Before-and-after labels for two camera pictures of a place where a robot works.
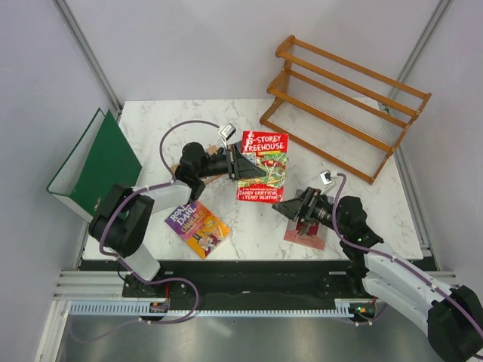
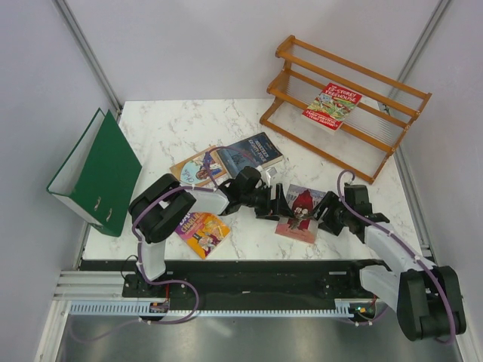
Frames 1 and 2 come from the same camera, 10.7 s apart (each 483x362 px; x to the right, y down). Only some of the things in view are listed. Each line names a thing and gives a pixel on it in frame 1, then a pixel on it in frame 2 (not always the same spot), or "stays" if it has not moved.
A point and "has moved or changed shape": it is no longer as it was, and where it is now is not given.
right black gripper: [291, 208] to [329, 200]
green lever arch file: [100, 158] stays
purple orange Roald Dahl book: [198, 227] stays
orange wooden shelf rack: [343, 114] stays
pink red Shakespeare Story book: [307, 233] has moved or changed shape
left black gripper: [242, 168] to [282, 207]
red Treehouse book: [269, 152] to [330, 108]
